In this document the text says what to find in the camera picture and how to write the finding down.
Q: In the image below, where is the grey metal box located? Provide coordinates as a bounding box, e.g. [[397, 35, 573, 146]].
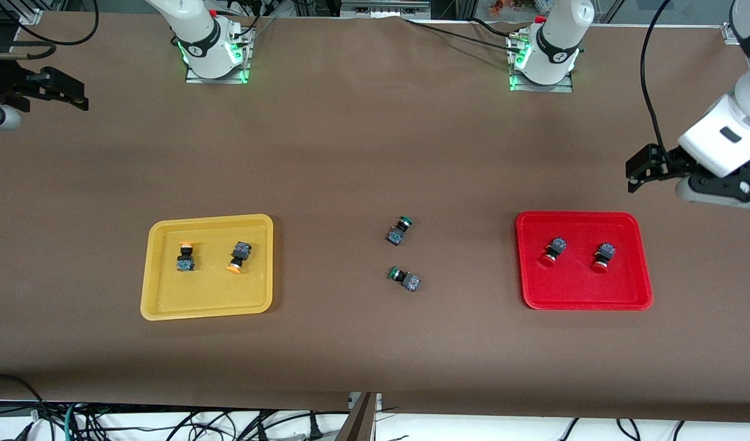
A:
[[341, 0, 431, 18]]

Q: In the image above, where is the brown table cloth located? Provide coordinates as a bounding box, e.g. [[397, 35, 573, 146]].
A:
[[0, 11, 750, 423]]

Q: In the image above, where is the yellow push button switch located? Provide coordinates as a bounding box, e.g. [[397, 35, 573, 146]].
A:
[[176, 241, 197, 274], [225, 240, 253, 274]]

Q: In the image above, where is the teal floor cable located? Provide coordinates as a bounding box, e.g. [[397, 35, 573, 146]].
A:
[[62, 401, 85, 441]]

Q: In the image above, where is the yellow plastic tray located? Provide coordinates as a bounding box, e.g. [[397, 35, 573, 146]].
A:
[[140, 213, 275, 322]]

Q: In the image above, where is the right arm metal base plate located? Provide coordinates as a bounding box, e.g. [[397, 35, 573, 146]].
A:
[[184, 28, 254, 85]]

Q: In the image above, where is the green push button switch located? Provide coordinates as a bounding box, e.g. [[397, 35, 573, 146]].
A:
[[387, 267, 422, 293], [385, 215, 414, 247]]

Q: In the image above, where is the dark table support beam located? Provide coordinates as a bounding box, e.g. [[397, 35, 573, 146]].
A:
[[335, 392, 379, 441]]

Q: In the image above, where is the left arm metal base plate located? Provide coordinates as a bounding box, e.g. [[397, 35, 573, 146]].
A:
[[506, 31, 575, 92]]

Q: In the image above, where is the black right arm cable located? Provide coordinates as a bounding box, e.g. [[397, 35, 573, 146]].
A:
[[0, 0, 101, 47]]

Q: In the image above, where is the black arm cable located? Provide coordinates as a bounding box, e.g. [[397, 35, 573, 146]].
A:
[[640, 0, 673, 151], [0, 0, 101, 47]]

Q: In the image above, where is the red plastic tray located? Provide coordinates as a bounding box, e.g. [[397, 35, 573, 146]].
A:
[[515, 211, 654, 311]]

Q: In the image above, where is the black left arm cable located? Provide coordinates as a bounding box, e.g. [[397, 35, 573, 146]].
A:
[[640, 0, 673, 151]]

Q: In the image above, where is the black table cable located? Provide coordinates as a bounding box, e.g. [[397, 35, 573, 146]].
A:
[[470, 17, 520, 36], [401, 17, 515, 53]]

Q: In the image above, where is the red mushroom push button switch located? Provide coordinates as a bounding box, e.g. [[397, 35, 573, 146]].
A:
[[589, 241, 618, 274], [539, 236, 567, 268]]

